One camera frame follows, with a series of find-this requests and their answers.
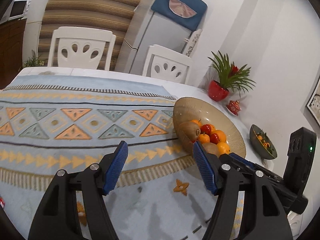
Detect leafy green plant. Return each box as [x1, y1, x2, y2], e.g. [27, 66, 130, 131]
[23, 51, 47, 68]

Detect small oranges with leaves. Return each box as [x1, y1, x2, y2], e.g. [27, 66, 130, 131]
[256, 130, 273, 153]

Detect beige ribbed glass bowl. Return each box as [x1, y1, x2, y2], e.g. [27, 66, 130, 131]
[173, 97, 247, 159]

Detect white patterned hanging pouch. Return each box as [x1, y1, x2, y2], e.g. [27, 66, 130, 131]
[184, 29, 202, 57]

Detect green plant in red pot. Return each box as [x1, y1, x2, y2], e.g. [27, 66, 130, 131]
[207, 51, 256, 102]

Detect blue refrigerator cover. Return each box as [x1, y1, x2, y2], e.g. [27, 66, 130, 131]
[151, 0, 208, 30]

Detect red lidded teacup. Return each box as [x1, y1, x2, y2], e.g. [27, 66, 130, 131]
[226, 99, 242, 116]

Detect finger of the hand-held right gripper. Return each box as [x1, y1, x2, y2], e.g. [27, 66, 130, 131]
[229, 152, 284, 184]
[219, 154, 256, 175]

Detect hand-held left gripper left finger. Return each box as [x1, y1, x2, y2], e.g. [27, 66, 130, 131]
[28, 140, 129, 240]

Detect framed wall picture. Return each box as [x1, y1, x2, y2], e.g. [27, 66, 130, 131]
[306, 80, 320, 125]

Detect brown kiwi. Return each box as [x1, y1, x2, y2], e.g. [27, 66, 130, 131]
[178, 122, 201, 141]
[201, 142, 220, 158]

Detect white microwave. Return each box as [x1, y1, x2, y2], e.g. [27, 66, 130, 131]
[9, 0, 32, 19]

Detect white refrigerator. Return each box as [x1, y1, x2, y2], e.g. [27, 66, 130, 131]
[124, 0, 200, 73]

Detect light printed tablecloth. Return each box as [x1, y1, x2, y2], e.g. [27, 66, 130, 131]
[0, 155, 245, 240]

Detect brown wooden cabinet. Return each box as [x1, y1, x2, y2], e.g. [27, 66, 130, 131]
[0, 19, 27, 90]

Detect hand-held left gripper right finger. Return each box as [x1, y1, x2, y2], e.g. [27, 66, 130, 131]
[192, 141, 293, 240]

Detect green bowl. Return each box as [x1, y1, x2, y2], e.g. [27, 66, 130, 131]
[249, 124, 277, 160]

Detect patterned blue table runner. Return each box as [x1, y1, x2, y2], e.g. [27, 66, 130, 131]
[0, 74, 198, 192]

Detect white chair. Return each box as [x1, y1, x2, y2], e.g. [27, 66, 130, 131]
[47, 27, 117, 70]
[142, 44, 193, 85]
[287, 211, 304, 238]

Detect striped brown curtain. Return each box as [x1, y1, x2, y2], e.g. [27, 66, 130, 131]
[37, 0, 155, 70]

